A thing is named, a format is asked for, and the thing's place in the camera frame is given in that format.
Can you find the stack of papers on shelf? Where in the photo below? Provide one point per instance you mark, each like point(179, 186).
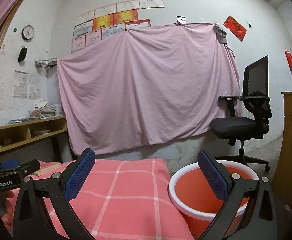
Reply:
point(41, 110)

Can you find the pink top book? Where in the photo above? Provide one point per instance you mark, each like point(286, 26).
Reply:
point(45, 167)

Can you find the black office chair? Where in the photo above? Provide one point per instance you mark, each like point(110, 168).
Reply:
point(256, 100)

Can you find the person's left hand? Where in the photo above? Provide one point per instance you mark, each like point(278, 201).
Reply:
point(7, 217)

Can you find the yellow blue bottom book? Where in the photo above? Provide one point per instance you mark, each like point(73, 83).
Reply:
point(46, 168)

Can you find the certificates on wall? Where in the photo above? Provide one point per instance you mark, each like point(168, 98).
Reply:
point(104, 22)

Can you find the wall calendar sheets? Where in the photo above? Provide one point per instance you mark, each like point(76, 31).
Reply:
point(25, 86)

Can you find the pink checked tablecloth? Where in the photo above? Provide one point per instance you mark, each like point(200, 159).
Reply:
point(129, 200)

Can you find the round wall clock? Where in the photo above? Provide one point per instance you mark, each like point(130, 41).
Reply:
point(27, 33)

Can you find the red hanging ornament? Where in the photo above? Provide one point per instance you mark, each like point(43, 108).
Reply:
point(289, 58)

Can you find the large pink hanging sheet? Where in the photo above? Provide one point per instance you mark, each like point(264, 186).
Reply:
point(146, 86)

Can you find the wire wall rack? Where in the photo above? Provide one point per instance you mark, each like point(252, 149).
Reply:
point(46, 63)

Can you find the wooden wall shelf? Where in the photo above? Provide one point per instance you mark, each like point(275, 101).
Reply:
point(16, 136)

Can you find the wooden cabinet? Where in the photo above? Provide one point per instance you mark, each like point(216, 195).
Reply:
point(289, 154)

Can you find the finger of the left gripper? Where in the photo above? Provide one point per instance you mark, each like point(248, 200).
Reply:
point(28, 168)
point(9, 164)

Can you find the black wall brush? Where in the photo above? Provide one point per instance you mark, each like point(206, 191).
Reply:
point(22, 54)

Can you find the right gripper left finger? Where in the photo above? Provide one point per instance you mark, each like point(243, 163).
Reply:
point(31, 216)

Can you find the red wall paper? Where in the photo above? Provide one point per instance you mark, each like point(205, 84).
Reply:
point(235, 27)

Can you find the red plastic trash bucket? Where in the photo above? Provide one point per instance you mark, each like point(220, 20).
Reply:
point(191, 194)

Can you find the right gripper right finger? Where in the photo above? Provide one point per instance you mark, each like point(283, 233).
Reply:
point(248, 210)

